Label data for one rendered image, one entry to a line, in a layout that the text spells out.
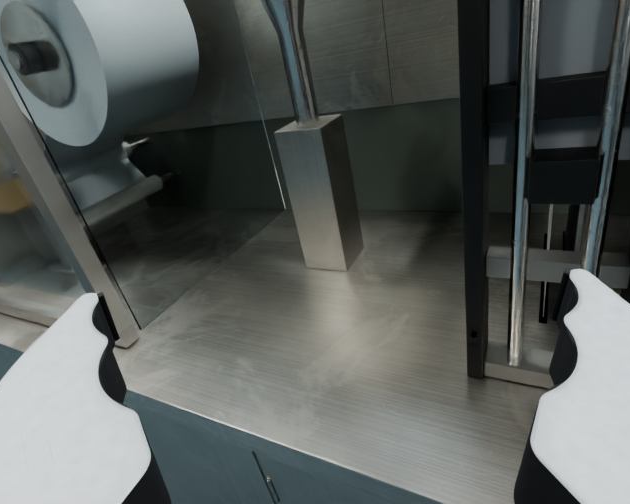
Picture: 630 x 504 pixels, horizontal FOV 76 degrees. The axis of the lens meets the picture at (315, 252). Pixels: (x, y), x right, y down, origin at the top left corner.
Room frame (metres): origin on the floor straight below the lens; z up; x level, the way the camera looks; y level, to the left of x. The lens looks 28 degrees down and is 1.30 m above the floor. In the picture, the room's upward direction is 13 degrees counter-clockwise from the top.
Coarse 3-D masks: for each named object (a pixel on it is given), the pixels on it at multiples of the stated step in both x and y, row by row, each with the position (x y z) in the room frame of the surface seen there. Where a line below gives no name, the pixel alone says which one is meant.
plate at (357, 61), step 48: (240, 0) 1.02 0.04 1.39; (336, 0) 0.90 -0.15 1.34; (384, 0) 0.85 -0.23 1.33; (432, 0) 0.80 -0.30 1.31; (336, 48) 0.91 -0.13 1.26; (384, 48) 0.85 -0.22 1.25; (432, 48) 0.80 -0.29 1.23; (288, 96) 0.98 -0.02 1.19; (336, 96) 0.92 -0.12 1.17; (384, 96) 0.86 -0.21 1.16; (432, 96) 0.81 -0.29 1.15
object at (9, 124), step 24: (0, 72) 0.59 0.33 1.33; (0, 96) 0.57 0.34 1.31; (0, 120) 0.56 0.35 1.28; (24, 120) 0.58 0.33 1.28; (24, 144) 0.57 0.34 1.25; (24, 168) 0.56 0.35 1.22; (48, 168) 0.58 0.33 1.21; (48, 192) 0.57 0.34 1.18; (48, 216) 0.57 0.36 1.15; (72, 216) 0.58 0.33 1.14; (72, 240) 0.57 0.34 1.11; (72, 264) 0.57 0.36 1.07; (96, 264) 0.58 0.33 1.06; (96, 288) 0.56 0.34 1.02; (0, 312) 0.80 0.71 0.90; (24, 312) 0.73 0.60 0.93; (48, 312) 0.69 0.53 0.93; (120, 312) 0.58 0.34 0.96; (120, 336) 0.56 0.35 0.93
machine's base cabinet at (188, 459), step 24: (0, 360) 0.80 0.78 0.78; (168, 432) 0.49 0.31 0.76; (192, 432) 0.45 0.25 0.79; (168, 456) 0.52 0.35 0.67; (192, 456) 0.47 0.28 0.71; (216, 456) 0.44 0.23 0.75; (240, 456) 0.40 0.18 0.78; (264, 456) 0.37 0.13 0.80; (168, 480) 0.55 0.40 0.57; (192, 480) 0.50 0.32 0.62; (216, 480) 0.46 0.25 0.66; (240, 480) 0.42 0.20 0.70; (264, 480) 0.39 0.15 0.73; (288, 480) 0.36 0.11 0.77; (312, 480) 0.33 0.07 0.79
